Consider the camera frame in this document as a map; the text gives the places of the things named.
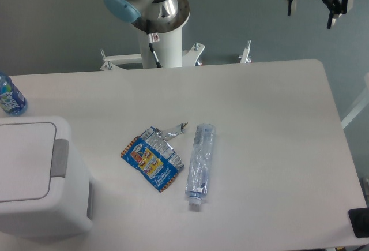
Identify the white trash can lid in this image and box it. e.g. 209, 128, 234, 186
1, 122, 57, 203

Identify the white trash can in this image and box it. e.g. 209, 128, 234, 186
1, 116, 93, 238

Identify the white stand leg with bolt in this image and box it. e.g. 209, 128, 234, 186
239, 40, 252, 63

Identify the crushed clear plastic bottle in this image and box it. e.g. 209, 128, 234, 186
185, 123, 216, 212

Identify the blue snack wrapper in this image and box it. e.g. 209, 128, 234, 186
121, 122, 188, 192

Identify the black device at table edge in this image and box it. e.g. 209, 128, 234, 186
348, 207, 369, 238

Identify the blue labelled drink bottle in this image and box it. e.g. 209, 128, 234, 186
1, 72, 28, 116

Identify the white frame bar right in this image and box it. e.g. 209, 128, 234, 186
341, 73, 368, 129

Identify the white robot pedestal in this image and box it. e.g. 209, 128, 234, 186
100, 27, 205, 71

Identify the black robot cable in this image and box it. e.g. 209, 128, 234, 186
145, 20, 163, 68

